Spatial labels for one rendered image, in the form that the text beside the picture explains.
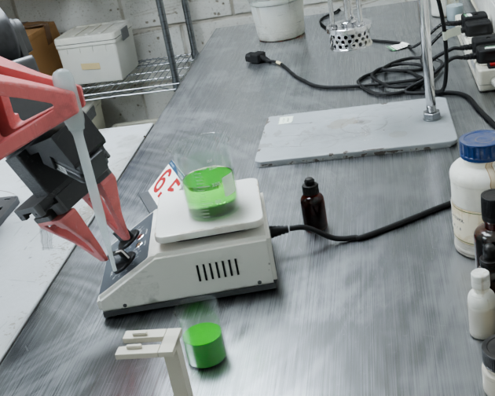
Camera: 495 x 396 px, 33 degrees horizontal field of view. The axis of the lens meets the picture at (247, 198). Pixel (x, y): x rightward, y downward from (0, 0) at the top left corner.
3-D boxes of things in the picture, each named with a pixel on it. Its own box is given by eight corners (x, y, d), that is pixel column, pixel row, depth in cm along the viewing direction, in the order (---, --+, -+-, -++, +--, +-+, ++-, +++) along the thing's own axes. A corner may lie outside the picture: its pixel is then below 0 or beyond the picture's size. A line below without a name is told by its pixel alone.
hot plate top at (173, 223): (155, 245, 88) (152, 238, 88) (159, 199, 99) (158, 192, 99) (265, 226, 88) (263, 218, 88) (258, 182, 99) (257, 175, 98)
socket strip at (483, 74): (479, 93, 137) (478, 67, 135) (455, 32, 172) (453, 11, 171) (514, 88, 136) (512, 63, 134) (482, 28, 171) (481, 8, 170)
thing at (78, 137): (105, 274, 61) (49, 74, 54) (108, 267, 61) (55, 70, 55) (120, 273, 60) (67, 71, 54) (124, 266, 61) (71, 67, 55)
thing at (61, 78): (69, 132, 57) (52, 69, 55) (86, 130, 56) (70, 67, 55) (65, 136, 56) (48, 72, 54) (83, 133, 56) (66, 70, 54)
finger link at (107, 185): (155, 224, 89) (101, 155, 86) (109, 269, 85) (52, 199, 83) (126, 228, 94) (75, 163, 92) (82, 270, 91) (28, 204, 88)
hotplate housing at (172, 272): (101, 322, 91) (83, 259, 88) (113, 265, 103) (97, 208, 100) (299, 288, 91) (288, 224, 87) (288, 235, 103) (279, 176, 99)
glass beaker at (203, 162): (241, 196, 95) (228, 127, 91) (245, 220, 89) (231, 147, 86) (181, 207, 95) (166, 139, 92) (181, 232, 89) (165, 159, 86)
